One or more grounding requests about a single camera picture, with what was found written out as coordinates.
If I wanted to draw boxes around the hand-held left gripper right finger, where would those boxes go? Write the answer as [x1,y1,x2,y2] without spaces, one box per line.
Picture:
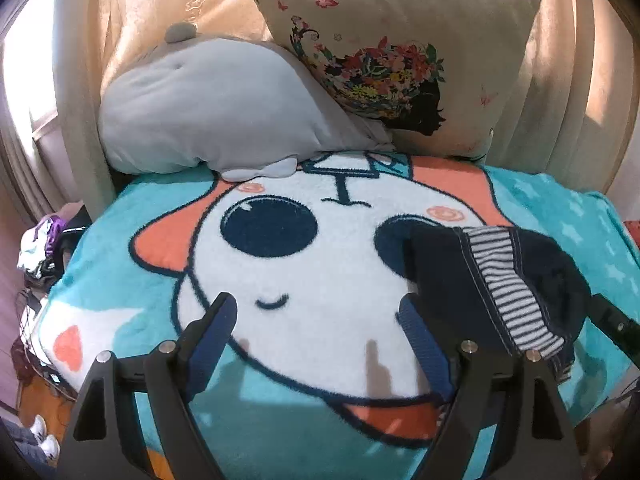
[399,294,583,480]

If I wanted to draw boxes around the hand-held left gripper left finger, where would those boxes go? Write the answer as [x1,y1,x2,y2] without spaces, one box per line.
[57,292,238,480]

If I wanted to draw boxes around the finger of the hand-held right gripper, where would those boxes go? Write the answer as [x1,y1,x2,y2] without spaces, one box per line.
[589,293,640,362]

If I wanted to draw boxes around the striped navy patched pants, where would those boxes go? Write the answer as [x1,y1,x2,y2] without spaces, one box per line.
[402,224,593,418]

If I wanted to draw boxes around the teal cartoon printed blanket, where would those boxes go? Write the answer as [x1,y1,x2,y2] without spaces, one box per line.
[35,152,638,480]

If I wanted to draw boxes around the pile of clothes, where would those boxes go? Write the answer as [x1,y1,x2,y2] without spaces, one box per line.
[17,202,93,281]

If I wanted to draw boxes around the grey plush toy pillow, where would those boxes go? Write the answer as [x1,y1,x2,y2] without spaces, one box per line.
[97,22,396,181]

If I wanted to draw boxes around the white curtain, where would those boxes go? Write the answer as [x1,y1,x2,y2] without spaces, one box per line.
[50,0,121,211]

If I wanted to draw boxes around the beige floral print pillow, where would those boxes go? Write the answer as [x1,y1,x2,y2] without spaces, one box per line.
[235,0,543,161]

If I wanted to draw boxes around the window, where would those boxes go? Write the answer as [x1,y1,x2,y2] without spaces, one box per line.
[0,0,63,221]

